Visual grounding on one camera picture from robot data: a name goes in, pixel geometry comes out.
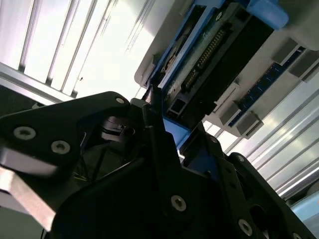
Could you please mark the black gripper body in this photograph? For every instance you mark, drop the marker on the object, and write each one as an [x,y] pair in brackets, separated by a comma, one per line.
[112,211]

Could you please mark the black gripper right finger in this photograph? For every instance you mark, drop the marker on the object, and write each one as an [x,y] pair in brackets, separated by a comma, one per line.
[254,194]

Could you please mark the hard disk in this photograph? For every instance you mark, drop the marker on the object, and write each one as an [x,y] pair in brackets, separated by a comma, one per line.
[224,62]

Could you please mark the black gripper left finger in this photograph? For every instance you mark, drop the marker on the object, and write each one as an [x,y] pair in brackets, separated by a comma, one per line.
[45,124]

